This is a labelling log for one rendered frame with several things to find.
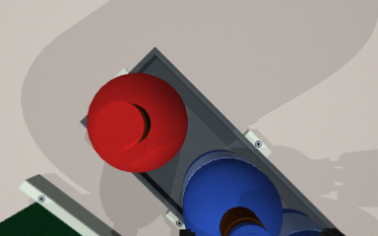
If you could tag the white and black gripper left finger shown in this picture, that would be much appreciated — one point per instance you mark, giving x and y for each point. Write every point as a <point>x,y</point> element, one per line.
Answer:
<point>186,232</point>

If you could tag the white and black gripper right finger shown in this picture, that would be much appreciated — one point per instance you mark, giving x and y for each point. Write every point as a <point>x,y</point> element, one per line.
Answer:
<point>331,232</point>

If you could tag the blue-labeled bottle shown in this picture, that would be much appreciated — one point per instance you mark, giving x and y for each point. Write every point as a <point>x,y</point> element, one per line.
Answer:
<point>226,195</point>
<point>297,223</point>

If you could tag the grey rectangular tray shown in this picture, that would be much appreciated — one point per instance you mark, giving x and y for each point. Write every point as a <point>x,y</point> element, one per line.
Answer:
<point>209,129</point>

